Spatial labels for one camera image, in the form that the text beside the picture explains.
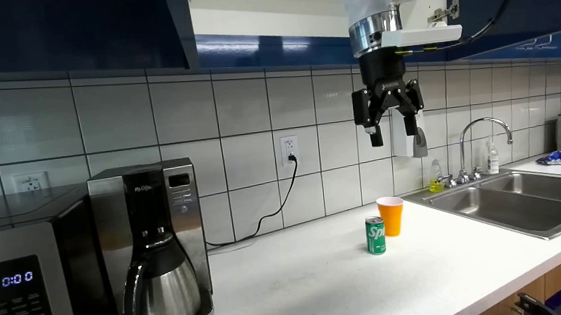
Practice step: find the black microwave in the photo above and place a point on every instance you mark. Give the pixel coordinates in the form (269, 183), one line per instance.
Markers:
(19, 278)

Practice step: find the yellow dish soap bottle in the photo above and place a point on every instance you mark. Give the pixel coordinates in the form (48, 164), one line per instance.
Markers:
(436, 181)

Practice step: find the clear soap bottle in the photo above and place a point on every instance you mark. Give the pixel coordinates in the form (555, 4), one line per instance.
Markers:
(492, 161)

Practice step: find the orange plastic cup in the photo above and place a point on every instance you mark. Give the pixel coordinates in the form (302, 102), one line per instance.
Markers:
(391, 216)

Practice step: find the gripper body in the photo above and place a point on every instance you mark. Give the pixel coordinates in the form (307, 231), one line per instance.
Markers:
(382, 69)

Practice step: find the blue crumpled bag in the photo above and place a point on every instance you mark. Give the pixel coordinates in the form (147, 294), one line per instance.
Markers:
(553, 158)

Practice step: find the green soda can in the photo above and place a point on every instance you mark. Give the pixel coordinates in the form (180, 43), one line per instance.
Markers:
(375, 237)

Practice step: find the white wall soap dispenser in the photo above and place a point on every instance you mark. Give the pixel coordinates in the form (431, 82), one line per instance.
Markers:
(400, 135)

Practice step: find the blue wall cabinet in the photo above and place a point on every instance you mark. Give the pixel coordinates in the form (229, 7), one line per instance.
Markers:
(50, 35)

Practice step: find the steel coffee carafe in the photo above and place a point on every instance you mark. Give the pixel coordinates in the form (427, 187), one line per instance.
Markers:
(168, 291)

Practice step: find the steel double sink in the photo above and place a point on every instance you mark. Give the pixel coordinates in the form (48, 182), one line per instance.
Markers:
(515, 209)

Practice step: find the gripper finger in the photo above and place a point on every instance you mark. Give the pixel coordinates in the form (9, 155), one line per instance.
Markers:
(414, 98)
(362, 107)

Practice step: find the steel and black coffee maker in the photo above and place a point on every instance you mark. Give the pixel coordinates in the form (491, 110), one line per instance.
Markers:
(184, 210)

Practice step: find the chrome tap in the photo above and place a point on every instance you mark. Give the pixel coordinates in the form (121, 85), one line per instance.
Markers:
(480, 121)

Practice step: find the white wall socket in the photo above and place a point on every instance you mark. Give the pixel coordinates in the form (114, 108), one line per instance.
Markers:
(288, 147)
(31, 182)

